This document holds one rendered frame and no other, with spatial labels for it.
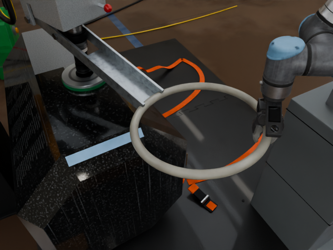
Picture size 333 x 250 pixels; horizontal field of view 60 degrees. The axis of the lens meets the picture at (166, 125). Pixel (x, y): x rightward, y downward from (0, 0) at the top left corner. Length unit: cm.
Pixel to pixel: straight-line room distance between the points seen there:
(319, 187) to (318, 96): 38
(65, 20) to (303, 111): 98
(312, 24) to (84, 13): 79
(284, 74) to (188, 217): 116
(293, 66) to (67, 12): 78
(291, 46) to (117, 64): 71
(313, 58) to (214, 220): 119
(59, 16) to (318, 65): 85
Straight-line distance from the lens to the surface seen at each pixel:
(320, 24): 100
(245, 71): 297
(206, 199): 184
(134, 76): 122
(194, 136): 220
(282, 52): 85
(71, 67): 149
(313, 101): 133
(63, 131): 119
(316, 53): 89
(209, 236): 177
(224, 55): 317
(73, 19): 118
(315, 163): 136
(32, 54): 172
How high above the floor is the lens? 161
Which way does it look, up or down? 45 degrees down
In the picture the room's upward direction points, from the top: straight up
